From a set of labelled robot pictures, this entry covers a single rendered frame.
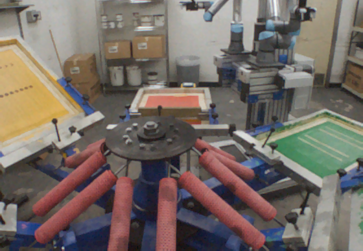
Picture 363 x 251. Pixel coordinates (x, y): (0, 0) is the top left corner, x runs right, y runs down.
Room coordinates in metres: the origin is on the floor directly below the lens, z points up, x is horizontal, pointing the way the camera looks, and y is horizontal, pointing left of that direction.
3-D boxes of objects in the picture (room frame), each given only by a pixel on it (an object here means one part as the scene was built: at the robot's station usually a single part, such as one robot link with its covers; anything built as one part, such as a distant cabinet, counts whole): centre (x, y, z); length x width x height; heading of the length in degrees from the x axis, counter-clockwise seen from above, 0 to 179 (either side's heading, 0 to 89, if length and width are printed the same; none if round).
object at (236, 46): (2.51, -0.54, 1.31); 0.15 x 0.15 x 0.10
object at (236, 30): (2.52, -0.54, 1.42); 0.13 x 0.12 x 0.14; 169
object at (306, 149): (1.22, -0.71, 1.05); 1.08 x 0.61 x 0.23; 118
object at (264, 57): (2.03, -0.67, 1.31); 0.15 x 0.15 x 0.10
